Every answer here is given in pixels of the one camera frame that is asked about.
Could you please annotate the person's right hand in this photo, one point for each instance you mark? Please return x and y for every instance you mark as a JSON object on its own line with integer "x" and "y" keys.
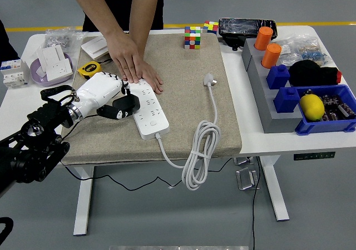
{"x": 122, "y": 54}

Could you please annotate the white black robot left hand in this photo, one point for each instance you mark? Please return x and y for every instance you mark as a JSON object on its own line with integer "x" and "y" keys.
{"x": 97, "y": 91}

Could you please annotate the person's left hand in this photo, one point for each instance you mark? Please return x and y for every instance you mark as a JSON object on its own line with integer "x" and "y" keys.
{"x": 151, "y": 77}

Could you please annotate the white power strip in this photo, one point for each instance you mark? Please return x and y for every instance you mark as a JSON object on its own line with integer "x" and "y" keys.
{"x": 151, "y": 122}

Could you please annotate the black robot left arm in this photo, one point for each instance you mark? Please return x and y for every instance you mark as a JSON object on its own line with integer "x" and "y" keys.
{"x": 33, "y": 150}

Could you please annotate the person's right forearm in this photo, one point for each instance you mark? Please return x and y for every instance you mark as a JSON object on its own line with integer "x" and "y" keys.
{"x": 96, "y": 8}

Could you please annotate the person's left forearm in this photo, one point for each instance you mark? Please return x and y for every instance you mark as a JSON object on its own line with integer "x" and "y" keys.
{"x": 144, "y": 11}

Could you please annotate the yellow tape measure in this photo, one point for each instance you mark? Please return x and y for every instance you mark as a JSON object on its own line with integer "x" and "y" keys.
{"x": 87, "y": 69}

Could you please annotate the grey-brown mat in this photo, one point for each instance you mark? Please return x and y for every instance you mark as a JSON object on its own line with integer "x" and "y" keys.
{"x": 180, "y": 108}

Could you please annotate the white socket panel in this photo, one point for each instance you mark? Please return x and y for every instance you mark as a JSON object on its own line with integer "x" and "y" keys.
{"x": 58, "y": 70}

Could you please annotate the large Rubik's cube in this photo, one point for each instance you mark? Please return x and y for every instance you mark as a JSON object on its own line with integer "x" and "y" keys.
{"x": 192, "y": 39}

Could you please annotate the small white plastic piece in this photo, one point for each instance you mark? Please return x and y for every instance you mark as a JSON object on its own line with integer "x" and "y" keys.
{"x": 41, "y": 73}

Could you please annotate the purple bowl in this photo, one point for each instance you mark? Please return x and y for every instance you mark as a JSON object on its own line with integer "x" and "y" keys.
{"x": 39, "y": 80}

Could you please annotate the clear bag of screws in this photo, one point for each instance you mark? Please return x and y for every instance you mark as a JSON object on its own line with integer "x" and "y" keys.
{"x": 61, "y": 39}

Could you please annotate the small Rubik's cube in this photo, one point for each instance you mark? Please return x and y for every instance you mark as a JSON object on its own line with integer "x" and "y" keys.
{"x": 210, "y": 27}

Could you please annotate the white circuit breaker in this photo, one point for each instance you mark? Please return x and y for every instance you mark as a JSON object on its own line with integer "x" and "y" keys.
{"x": 14, "y": 75}

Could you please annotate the black wrapped box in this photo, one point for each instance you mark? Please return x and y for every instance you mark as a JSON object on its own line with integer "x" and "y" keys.
{"x": 239, "y": 29}

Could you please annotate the white table leg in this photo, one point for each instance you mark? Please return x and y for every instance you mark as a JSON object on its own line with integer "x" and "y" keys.
{"x": 83, "y": 205}
{"x": 274, "y": 189}

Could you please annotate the grey stepped block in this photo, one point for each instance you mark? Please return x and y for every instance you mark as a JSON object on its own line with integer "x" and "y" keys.
{"x": 264, "y": 105}

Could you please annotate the orange cylinder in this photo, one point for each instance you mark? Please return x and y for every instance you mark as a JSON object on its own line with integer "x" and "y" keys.
{"x": 271, "y": 56}
{"x": 262, "y": 39}

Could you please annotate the blue plastic block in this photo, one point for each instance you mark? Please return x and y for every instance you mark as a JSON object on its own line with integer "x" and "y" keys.
{"x": 286, "y": 100}
{"x": 278, "y": 77}

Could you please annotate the clear bag of parts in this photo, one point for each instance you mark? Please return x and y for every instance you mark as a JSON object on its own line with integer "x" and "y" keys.
{"x": 303, "y": 50}

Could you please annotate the yellow lemon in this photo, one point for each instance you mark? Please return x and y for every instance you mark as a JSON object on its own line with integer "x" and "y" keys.
{"x": 311, "y": 107}

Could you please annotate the black cloth bundle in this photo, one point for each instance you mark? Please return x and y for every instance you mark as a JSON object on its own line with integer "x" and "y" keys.
{"x": 314, "y": 73}

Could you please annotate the blue plastic bin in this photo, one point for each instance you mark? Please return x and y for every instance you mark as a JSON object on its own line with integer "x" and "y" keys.
{"x": 320, "y": 127}

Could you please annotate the black table control panel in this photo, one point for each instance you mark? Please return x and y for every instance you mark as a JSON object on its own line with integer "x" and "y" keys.
{"x": 314, "y": 156}

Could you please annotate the black capacitors pile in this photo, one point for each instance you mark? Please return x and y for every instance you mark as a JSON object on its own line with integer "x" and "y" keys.
{"x": 336, "y": 105}

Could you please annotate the white wall switch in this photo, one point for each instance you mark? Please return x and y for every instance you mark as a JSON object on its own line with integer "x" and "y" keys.
{"x": 94, "y": 47}

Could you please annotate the white switch panel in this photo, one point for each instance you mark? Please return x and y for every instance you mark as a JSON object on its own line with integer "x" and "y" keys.
{"x": 51, "y": 54}

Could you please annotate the silver metal bracket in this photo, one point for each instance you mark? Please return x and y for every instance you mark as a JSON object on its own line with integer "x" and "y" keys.
{"x": 246, "y": 179}
{"x": 243, "y": 161}

